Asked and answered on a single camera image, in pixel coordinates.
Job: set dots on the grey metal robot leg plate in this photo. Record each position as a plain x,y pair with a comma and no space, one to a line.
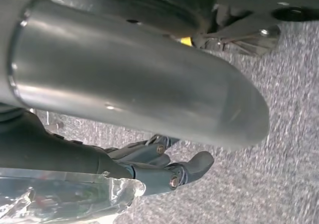
249,28

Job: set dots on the yellow floor tape outline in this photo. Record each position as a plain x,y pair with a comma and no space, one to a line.
186,41

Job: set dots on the clear shiny plastic wrap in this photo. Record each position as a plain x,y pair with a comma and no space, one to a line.
62,199

